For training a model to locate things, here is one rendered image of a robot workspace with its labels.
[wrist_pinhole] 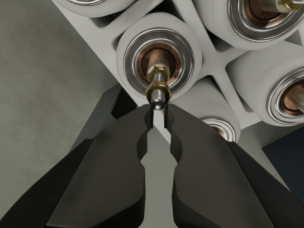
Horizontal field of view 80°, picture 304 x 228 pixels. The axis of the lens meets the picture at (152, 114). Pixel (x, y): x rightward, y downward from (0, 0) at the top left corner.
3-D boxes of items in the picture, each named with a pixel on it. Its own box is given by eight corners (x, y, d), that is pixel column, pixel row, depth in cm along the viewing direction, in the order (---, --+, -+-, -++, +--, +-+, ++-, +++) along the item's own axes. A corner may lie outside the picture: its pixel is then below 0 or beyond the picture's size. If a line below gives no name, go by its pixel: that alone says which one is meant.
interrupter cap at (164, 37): (139, 12, 17) (138, 12, 17) (207, 47, 19) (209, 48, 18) (114, 81, 21) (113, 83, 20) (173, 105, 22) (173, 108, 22)
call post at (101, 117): (139, 99, 50) (118, 210, 24) (119, 111, 53) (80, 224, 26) (123, 79, 47) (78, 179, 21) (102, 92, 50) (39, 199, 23)
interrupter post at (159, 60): (153, 49, 19) (152, 57, 16) (173, 59, 20) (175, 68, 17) (144, 70, 20) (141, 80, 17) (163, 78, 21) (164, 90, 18)
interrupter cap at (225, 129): (190, 108, 23) (191, 111, 22) (245, 123, 24) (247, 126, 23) (171, 151, 27) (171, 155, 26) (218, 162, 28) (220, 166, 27)
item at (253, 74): (238, 19, 33) (306, 36, 18) (277, 45, 35) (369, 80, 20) (206, 65, 38) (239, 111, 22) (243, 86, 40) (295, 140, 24)
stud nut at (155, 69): (157, 60, 16) (157, 63, 16) (172, 72, 17) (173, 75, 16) (144, 77, 17) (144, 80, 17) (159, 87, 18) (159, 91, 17)
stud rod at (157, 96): (157, 62, 18) (156, 94, 12) (165, 68, 18) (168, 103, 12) (151, 70, 19) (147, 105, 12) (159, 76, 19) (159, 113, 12)
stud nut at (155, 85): (157, 74, 13) (157, 78, 12) (175, 88, 14) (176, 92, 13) (141, 94, 14) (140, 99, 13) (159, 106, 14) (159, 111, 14)
